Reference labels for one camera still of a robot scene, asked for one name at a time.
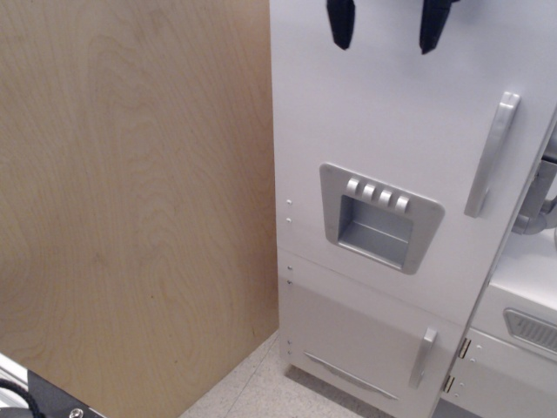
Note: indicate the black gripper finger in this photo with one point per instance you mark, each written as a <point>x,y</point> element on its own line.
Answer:
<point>341,15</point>
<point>433,20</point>

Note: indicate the white fridge door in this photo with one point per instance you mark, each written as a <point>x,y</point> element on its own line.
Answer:
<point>418,122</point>

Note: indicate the white toy fridge cabinet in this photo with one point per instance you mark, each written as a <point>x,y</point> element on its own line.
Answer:
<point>511,178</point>

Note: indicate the grey ice dispenser panel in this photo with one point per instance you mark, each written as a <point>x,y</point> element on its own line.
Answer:
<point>376,220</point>

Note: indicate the grey toy faucet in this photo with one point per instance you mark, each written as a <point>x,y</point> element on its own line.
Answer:
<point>538,211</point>

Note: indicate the grey oven vent panel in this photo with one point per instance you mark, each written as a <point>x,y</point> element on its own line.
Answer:
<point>530,329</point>

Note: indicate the brass cabinet hinge upper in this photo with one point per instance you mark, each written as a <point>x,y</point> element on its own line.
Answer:
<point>463,348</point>

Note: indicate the brass cabinet hinge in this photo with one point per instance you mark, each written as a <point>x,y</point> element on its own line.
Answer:
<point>448,384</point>
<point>463,348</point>

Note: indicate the white lower freezer door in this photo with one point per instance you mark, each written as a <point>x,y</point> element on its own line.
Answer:
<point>359,340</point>

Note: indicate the white toy kitchen counter unit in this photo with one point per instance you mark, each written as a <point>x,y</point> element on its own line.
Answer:
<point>502,376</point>

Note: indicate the brass cabinet hinge lower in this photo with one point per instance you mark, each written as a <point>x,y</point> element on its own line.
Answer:
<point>448,384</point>

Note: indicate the grey fridge door handle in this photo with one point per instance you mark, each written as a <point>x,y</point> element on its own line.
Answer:
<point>496,138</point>

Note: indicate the grey lower door handle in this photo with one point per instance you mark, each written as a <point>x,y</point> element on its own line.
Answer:
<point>419,364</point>

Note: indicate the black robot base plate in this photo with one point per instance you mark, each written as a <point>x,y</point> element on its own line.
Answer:
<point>27,394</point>

